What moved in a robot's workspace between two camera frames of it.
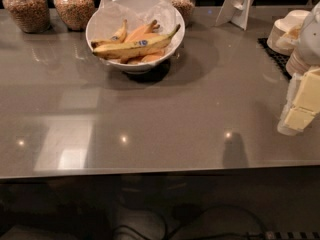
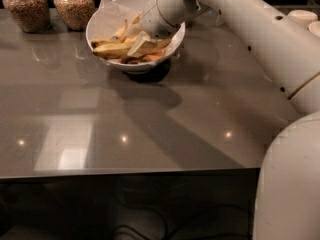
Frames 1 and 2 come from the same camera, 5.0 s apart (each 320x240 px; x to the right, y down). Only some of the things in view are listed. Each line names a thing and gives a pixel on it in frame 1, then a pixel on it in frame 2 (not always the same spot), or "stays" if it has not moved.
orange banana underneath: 146,56 stays
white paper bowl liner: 110,13 stays
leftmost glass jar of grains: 30,8 stays
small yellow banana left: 118,37 stays
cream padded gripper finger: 299,119 → 136,20
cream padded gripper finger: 308,94 → 143,44
